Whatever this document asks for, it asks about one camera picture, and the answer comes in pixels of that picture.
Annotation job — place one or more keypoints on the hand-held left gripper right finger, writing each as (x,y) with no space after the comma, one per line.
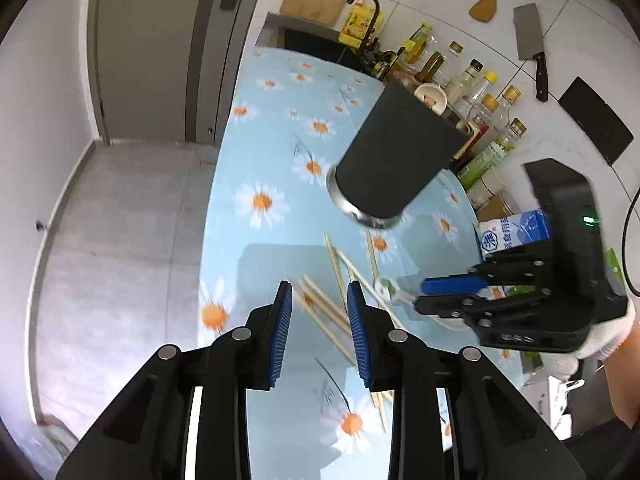
(357,330)

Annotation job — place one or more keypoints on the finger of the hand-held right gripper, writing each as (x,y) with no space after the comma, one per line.
(450,305)
(450,286)

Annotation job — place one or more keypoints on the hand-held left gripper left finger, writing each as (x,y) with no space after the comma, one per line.
(280,330)

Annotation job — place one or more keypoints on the white ceramic spoon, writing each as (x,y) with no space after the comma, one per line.
(386,289)

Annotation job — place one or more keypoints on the black utensil holder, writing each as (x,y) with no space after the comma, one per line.
(395,155)

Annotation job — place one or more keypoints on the person's right forearm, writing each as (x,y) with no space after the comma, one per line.
(625,385)

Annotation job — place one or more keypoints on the person's right hand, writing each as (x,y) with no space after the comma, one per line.
(612,340)

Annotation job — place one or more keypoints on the green packet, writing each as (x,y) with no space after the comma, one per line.
(614,265)

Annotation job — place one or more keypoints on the white and blue carton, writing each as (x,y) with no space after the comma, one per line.
(510,232)

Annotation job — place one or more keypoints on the brown cardboard box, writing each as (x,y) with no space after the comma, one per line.
(497,207)

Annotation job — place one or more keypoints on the white metal appliance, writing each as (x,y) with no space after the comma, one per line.
(547,400)

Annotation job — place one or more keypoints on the brown bottle with gold cap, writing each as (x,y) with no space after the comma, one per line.
(485,115)

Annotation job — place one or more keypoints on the clear bottle with gold cap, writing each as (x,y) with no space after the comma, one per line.
(509,100)

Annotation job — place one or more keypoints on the daisy print tablecloth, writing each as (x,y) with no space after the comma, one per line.
(280,160)

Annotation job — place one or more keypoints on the clear bottle with yellow cap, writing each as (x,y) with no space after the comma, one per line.
(484,87)

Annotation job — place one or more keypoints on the small beige cup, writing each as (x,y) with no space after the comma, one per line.
(431,97)

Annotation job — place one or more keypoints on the clear bottle with black cap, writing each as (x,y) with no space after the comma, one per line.
(465,82)

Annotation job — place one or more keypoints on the person's dark clothing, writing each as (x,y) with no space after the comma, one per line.
(595,455)

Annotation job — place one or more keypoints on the bottle with yellow green label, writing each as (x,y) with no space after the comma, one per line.
(417,42)

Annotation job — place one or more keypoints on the yellow cooking oil bottle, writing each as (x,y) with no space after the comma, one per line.
(357,25)

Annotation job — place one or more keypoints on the dark kitchen sink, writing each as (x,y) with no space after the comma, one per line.
(310,42)

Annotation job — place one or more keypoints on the black faucet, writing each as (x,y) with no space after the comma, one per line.
(372,10)

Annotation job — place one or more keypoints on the grey door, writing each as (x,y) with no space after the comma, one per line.
(150,50)

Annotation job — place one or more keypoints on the black flat wall panel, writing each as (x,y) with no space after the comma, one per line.
(597,120)

